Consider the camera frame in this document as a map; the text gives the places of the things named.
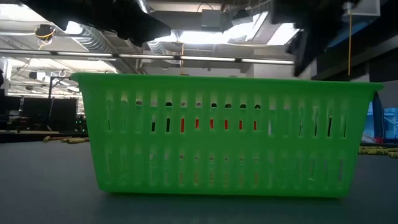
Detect red plastic basket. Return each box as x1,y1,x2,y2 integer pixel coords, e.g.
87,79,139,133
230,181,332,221
180,117,258,133

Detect green plastic basket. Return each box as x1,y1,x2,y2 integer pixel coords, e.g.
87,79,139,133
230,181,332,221
70,72,386,198

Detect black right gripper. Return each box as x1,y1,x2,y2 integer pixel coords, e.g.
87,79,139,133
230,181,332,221
270,0,358,77

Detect silver ventilation duct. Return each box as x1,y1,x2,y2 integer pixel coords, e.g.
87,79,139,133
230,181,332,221
136,0,150,14

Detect black ceiling cable reel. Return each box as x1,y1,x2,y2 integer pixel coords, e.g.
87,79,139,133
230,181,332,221
34,24,57,42

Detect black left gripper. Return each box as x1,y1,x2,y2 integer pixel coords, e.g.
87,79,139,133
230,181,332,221
18,0,172,47

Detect black metal gantry frame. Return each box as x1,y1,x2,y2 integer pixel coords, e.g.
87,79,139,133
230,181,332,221
47,76,69,100

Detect yellow hanging cord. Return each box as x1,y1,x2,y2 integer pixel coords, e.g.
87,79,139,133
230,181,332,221
347,14,353,77

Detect lit display screen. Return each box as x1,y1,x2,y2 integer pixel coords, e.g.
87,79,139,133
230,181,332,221
382,107,398,140

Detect scattered yellow crayons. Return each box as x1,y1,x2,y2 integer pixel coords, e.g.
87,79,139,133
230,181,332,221
0,129,90,144

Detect long strip light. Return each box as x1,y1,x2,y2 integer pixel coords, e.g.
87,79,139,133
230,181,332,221
0,49,295,66

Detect grey ceiling unit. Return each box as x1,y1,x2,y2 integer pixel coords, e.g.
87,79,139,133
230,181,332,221
201,8,233,33

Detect black monitor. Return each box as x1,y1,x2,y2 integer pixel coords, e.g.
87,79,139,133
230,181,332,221
50,97,79,132

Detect white ceiling box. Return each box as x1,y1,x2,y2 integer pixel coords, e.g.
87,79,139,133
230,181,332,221
351,0,381,17

